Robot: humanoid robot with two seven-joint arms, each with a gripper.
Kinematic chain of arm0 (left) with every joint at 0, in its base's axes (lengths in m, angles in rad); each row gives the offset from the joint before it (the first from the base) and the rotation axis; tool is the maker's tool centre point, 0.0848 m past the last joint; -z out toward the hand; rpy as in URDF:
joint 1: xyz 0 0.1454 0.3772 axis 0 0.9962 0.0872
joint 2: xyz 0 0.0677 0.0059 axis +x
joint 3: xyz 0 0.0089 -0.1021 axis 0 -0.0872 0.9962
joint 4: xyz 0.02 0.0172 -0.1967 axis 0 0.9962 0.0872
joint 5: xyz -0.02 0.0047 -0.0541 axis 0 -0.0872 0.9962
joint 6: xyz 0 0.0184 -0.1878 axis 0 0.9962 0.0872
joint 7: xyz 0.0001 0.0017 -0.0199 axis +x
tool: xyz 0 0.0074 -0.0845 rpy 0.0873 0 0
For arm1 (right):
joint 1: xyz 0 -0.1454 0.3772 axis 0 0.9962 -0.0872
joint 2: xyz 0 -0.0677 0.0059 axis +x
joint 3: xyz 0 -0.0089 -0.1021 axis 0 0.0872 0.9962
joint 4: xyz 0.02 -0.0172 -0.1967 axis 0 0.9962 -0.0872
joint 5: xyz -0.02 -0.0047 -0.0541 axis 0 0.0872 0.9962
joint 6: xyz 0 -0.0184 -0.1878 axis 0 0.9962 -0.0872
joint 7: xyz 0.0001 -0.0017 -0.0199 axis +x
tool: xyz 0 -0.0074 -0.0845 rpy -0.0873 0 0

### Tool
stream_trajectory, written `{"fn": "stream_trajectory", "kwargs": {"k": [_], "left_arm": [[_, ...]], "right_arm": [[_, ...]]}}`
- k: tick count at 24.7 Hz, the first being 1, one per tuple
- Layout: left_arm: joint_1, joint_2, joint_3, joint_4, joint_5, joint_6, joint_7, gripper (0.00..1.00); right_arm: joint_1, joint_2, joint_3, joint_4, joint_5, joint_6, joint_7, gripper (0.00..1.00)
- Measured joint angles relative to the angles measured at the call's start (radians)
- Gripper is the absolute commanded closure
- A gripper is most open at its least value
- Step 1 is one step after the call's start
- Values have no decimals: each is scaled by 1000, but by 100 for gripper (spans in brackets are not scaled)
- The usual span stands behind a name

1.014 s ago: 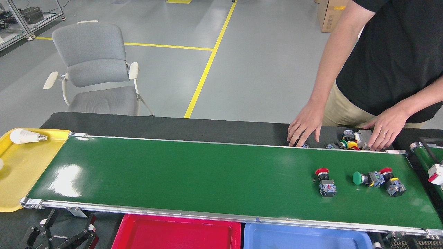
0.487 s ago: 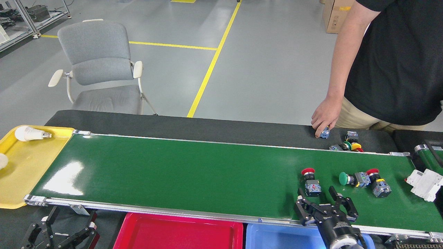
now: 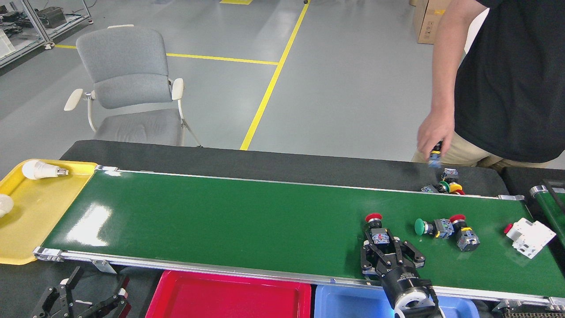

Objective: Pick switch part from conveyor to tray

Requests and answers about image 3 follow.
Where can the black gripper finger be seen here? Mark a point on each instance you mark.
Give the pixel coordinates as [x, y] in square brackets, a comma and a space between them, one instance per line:
[112, 304]
[59, 293]

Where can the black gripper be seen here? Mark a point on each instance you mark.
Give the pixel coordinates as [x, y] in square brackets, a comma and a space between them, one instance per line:
[404, 280]

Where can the white circuit breaker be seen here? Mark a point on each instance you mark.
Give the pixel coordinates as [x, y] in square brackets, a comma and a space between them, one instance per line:
[532, 236]

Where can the person's right forearm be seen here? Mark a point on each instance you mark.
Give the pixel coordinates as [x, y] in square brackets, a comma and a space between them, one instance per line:
[442, 88]

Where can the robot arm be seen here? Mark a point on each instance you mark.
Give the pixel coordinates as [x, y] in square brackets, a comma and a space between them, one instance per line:
[412, 309]

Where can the yellow plastic tray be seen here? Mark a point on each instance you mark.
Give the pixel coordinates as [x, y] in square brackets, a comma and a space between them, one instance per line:
[39, 221]

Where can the green conveyor belt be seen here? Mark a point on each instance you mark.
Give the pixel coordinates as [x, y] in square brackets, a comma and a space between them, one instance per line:
[242, 221]
[554, 212]

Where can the person's right hand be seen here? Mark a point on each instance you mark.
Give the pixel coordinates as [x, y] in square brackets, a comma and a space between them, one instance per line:
[437, 130]

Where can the blue plastic bin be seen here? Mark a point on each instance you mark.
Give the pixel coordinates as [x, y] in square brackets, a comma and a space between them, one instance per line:
[348, 307]

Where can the white light bulb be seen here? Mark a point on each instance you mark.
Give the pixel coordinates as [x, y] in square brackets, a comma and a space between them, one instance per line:
[5, 205]
[37, 170]

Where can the red plastic bin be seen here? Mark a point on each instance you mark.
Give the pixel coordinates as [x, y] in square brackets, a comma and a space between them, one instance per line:
[229, 300]

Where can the person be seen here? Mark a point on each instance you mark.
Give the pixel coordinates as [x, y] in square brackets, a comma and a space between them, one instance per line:
[507, 88]

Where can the grey office chair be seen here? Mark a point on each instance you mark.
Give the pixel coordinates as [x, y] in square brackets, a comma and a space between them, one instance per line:
[128, 70]

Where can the brown cardboard box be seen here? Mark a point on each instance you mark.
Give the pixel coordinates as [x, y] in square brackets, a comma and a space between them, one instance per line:
[423, 22]

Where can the white plastic crate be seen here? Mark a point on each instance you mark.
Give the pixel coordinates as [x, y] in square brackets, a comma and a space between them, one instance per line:
[4, 44]

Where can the silver metal rack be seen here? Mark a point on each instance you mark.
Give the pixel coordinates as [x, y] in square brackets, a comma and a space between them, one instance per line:
[39, 33]

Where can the black equipment case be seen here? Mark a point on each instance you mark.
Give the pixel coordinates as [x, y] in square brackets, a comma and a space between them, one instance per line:
[52, 17]

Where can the black metal guide bracket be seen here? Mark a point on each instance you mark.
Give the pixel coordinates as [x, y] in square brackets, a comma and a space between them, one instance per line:
[555, 192]

